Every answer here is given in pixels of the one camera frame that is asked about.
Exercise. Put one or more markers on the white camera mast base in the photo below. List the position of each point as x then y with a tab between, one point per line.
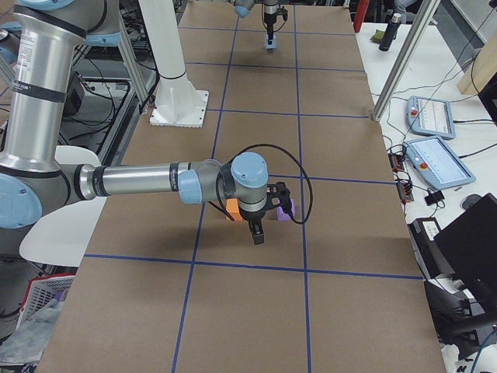
177	102

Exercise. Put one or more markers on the far teach pendant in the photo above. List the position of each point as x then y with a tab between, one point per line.
427	117

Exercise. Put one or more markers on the white laundry basket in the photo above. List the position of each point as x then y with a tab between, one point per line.
41	291

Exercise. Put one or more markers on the green cloth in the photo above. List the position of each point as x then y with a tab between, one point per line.
378	36

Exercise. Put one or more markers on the black water bottle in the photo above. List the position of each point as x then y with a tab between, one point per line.
390	32

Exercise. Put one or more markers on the purple foam block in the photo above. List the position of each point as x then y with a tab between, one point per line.
286	212

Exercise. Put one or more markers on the white chair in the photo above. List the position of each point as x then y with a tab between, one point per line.
61	237

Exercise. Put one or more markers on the black box on table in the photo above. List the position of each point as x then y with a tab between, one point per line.
428	256

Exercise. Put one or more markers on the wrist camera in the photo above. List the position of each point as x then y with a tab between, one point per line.
283	13
277	195

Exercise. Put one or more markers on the orange foam block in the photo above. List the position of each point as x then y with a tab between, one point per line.
233	209

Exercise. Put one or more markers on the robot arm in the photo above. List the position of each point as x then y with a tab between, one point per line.
57	191
270	12

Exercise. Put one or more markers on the black laptop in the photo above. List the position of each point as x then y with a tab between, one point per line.
469	245

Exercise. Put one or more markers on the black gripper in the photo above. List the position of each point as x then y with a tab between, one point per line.
252	218
269	14

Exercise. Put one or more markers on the aluminium frame post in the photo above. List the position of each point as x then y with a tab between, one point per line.
417	29

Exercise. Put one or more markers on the near teach pendant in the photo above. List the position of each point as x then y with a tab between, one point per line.
437	163

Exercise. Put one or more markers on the black computer mouse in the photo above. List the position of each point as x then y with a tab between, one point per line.
470	201

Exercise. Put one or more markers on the teach pendant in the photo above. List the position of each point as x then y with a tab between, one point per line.
437	163
427	117

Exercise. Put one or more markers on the light blue foam block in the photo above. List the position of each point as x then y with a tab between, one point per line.
270	42

